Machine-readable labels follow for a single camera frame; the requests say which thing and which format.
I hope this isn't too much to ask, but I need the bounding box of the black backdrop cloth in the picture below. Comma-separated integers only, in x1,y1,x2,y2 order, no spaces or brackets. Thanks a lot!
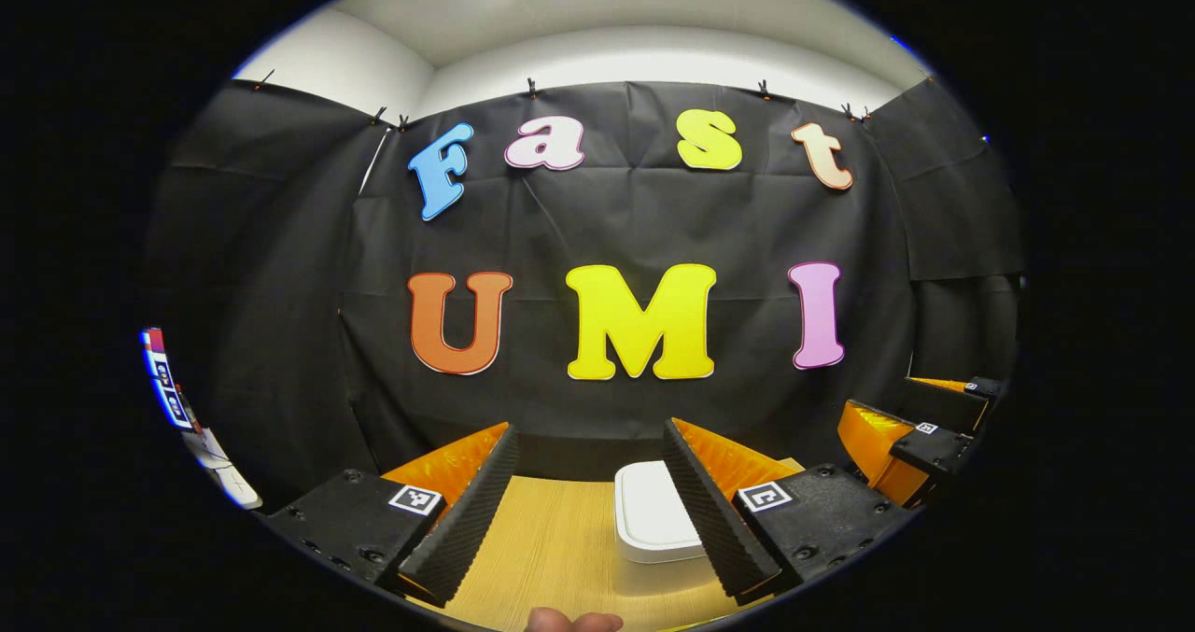
140,77,1028,512

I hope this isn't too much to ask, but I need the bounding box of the computer monitor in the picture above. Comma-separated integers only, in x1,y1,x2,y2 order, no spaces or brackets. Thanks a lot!
140,327,202,432

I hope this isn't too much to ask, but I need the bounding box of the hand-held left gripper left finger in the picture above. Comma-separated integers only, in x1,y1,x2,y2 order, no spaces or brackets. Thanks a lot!
264,422,521,608

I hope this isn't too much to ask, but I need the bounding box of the white side table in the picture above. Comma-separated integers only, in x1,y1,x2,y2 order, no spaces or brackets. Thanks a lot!
182,427,264,510

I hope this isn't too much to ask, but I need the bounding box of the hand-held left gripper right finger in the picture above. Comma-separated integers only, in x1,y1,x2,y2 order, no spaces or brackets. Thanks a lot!
662,417,918,607

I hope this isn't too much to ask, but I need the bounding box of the white desktop garbage bin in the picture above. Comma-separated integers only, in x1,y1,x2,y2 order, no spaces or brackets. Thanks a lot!
614,460,720,596

